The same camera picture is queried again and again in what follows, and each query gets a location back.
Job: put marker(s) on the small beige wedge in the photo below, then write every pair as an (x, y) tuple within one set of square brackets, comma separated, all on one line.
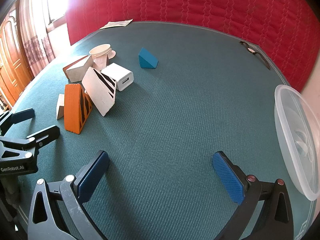
[(60, 105)]

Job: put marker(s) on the orange black-striped wedge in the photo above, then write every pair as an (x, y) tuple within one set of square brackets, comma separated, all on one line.
[(72, 110)]

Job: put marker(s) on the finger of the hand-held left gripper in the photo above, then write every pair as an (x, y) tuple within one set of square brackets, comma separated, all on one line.
[(23, 115), (46, 133)]

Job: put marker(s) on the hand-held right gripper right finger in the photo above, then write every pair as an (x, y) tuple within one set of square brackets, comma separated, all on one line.
[(227, 177)]

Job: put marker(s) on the brown wooden block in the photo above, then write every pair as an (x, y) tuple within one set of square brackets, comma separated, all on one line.
[(100, 63)]

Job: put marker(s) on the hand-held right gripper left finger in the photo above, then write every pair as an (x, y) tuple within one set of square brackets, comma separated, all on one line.
[(93, 175)]

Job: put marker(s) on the bright window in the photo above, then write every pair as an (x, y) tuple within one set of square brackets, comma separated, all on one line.
[(60, 0)]

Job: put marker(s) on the wooden door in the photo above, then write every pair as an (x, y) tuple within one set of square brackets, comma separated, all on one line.
[(12, 62)]

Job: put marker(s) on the orange and white block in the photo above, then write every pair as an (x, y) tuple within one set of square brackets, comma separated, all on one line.
[(77, 71)]

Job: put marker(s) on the clear plastic bowl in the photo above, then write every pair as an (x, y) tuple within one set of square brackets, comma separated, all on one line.
[(287, 130)]

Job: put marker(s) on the red quilted blanket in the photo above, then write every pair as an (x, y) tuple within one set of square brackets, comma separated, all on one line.
[(200, 2)]

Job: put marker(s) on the white black-striped wedge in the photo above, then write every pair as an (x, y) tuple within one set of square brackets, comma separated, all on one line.
[(97, 92)]

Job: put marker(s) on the white paper sheet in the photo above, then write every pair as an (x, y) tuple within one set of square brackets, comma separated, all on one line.
[(116, 24)]

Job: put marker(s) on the blue wedge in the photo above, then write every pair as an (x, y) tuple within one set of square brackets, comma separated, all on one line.
[(147, 60)]

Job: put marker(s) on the white charger adapter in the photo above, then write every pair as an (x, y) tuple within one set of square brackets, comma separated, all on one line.
[(117, 73)]

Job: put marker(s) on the pink patterned curtain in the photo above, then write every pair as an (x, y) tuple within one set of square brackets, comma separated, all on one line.
[(35, 37)]

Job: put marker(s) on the cream plastic cup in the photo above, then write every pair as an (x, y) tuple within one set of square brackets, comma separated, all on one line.
[(100, 51)]

